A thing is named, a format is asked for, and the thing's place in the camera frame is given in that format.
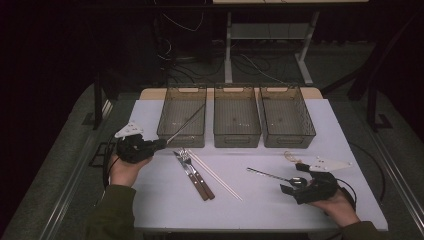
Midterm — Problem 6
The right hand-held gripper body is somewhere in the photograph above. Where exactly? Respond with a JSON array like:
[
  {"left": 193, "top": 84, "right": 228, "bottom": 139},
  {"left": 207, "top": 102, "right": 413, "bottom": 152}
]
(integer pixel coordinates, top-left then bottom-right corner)
[{"left": 293, "top": 156, "right": 353, "bottom": 205}]

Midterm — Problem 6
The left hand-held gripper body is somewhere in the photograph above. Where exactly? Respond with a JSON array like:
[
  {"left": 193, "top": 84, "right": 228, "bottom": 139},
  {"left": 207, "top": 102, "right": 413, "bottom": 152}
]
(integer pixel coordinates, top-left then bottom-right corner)
[{"left": 114, "top": 121, "right": 156, "bottom": 164}]

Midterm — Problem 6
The small golden spoon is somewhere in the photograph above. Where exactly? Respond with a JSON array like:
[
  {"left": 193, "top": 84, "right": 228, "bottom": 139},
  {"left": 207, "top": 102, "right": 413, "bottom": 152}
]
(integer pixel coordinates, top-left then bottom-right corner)
[{"left": 283, "top": 150, "right": 313, "bottom": 173}]

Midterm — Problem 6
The metal spoon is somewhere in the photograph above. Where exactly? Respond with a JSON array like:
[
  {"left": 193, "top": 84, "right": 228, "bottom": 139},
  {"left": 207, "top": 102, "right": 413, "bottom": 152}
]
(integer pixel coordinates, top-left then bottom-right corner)
[{"left": 246, "top": 167, "right": 308, "bottom": 188}]

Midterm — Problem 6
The smoky transparent plastic bin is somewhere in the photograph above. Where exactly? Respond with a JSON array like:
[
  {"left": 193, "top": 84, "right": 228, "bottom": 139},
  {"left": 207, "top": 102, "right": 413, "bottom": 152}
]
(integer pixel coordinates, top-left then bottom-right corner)
[
  {"left": 213, "top": 83, "right": 262, "bottom": 149},
  {"left": 259, "top": 84, "right": 317, "bottom": 149},
  {"left": 156, "top": 85, "right": 208, "bottom": 149}
]

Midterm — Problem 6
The knife with wooden handle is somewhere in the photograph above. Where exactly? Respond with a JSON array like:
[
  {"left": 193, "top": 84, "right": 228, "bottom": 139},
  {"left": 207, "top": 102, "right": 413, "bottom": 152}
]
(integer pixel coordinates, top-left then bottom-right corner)
[{"left": 172, "top": 151, "right": 210, "bottom": 202}]

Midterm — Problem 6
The fork with wooden handle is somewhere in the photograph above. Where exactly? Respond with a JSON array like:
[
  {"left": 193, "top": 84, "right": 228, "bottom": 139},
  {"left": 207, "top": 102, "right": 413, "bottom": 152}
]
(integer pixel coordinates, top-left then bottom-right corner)
[{"left": 178, "top": 148, "right": 216, "bottom": 200}]

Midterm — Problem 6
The person's left hand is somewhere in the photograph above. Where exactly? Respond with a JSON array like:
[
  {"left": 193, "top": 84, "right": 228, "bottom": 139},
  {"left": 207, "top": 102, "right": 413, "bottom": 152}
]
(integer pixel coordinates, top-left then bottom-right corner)
[{"left": 109, "top": 157, "right": 153, "bottom": 188}]

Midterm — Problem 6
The person's right hand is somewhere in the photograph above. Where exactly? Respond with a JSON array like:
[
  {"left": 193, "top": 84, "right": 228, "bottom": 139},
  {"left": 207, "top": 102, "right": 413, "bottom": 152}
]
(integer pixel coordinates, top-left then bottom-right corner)
[{"left": 309, "top": 191, "right": 361, "bottom": 228}]

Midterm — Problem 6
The white table cover sheet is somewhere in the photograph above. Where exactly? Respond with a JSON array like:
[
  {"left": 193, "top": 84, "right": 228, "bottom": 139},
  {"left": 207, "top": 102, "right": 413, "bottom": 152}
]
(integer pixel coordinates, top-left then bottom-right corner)
[{"left": 128, "top": 98, "right": 389, "bottom": 233}]

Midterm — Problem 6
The black metal stand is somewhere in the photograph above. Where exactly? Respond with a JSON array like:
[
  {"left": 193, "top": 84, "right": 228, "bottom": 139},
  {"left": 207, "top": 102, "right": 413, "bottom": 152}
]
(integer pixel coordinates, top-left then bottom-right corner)
[
  {"left": 364, "top": 83, "right": 394, "bottom": 133},
  {"left": 92, "top": 71, "right": 116, "bottom": 131}
]

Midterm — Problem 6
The white metal desk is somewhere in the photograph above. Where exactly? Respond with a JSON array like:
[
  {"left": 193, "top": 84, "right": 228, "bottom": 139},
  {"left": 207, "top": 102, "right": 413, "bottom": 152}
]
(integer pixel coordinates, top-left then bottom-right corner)
[{"left": 212, "top": 0, "right": 369, "bottom": 86}]

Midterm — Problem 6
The right hand-held gripper black cable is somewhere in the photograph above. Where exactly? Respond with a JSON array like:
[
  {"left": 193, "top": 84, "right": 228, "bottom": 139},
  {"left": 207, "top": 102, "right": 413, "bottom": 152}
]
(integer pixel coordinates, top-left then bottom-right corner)
[{"left": 336, "top": 178, "right": 358, "bottom": 212}]

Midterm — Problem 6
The hand-held gripper black cable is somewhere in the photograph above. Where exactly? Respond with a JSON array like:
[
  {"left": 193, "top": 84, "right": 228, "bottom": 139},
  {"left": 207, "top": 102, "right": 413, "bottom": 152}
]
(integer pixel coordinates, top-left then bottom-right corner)
[
  {"left": 336, "top": 178, "right": 358, "bottom": 212},
  {"left": 102, "top": 139, "right": 122, "bottom": 189}
]

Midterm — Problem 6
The left hand-held gripper black cable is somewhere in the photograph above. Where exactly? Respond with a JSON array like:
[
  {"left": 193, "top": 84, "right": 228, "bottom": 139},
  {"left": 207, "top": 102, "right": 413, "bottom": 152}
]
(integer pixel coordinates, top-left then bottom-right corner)
[{"left": 102, "top": 139, "right": 122, "bottom": 189}]

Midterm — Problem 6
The black rectangular floor frame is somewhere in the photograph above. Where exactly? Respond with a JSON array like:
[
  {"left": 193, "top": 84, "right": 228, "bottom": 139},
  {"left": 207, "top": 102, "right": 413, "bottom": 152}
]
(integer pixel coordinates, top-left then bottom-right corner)
[{"left": 88, "top": 142, "right": 117, "bottom": 168}]

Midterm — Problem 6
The aluminium floor rail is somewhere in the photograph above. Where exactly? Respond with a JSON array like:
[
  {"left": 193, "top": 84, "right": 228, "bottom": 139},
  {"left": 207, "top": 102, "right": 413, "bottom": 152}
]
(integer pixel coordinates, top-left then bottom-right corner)
[
  {"left": 39, "top": 99, "right": 113, "bottom": 240},
  {"left": 366, "top": 129, "right": 424, "bottom": 231}
]

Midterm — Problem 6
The thin black floor cable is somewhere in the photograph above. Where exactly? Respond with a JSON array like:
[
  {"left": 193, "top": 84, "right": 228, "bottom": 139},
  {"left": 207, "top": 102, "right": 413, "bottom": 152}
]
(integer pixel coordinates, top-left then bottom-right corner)
[{"left": 348, "top": 142, "right": 387, "bottom": 203}]

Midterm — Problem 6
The bundle of black floor cables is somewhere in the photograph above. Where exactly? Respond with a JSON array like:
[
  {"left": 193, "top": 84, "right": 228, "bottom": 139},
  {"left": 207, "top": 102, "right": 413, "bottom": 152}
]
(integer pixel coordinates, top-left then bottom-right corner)
[{"left": 154, "top": 0, "right": 288, "bottom": 84}]

